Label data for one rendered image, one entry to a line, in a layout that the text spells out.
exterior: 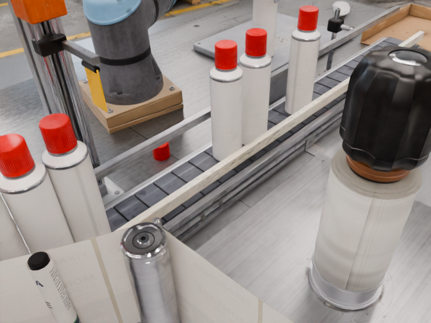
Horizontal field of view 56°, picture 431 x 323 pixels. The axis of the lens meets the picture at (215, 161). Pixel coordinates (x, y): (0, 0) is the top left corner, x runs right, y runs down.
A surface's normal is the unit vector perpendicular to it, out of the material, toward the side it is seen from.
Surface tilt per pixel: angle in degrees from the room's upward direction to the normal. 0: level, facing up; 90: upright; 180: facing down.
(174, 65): 0
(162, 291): 90
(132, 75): 75
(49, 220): 90
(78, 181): 90
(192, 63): 0
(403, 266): 0
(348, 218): 88
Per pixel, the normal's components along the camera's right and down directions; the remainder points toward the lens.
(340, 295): -0.39, 0.59
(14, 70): -0.03, -0.77
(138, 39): 0.78, 0.40
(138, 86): 0.42, 0.33
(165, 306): 0.55, 0.51
